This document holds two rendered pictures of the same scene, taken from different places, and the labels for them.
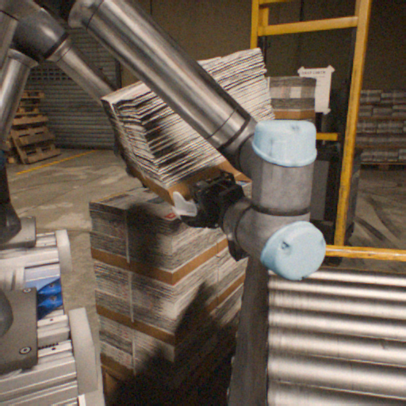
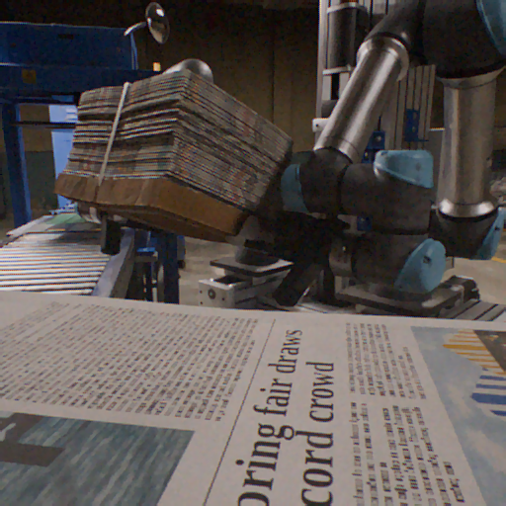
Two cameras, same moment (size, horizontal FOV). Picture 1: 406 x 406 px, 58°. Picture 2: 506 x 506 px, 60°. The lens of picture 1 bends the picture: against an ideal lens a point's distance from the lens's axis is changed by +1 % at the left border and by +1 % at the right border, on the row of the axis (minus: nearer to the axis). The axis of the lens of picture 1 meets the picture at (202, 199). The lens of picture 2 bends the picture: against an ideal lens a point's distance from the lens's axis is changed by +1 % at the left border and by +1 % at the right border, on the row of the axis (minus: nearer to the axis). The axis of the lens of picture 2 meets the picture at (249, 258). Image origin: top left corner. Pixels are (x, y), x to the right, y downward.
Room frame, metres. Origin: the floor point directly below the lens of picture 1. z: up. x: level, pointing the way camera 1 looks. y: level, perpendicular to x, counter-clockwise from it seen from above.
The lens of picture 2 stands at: (1.82, -0.14, 1.14)
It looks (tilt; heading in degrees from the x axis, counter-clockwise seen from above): 13 degrees down; 159
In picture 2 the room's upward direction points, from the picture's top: straight up
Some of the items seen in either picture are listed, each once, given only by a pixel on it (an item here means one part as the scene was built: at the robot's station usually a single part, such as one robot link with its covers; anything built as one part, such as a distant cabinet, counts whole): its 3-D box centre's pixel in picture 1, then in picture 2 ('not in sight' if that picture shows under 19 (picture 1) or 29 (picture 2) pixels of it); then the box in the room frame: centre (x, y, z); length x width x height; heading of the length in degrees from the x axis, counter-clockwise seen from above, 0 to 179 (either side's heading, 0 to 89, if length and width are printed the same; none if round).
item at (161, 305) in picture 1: (213, 260); not in sight; (1.64, -0.06, 0.42); 1.17 x 0.39 x 0.83; 148
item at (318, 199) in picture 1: (308, 195); not in sight; (2.93, -0.87, 0.40); 0.69 x 0.55 x 0.80; 58
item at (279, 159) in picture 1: (277, 163); not in sight; (0.47, -0.10, 1.10); 0.11 x 0.08 x 0.11; 9
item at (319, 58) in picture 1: (302, 82); not in sight; (2.63, -0.69, 1.28); 0.57 x 0.01 x 0.65; 58
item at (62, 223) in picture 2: not in sight; (90, 229); (-0.81, -0.09, 0.75); 0.70 x 0.65 x 0.10; 170
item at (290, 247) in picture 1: (278, 238); (94, 208); (0.45, -0.10, 1.00); 0.11 x 0.08 x 0.09; 23
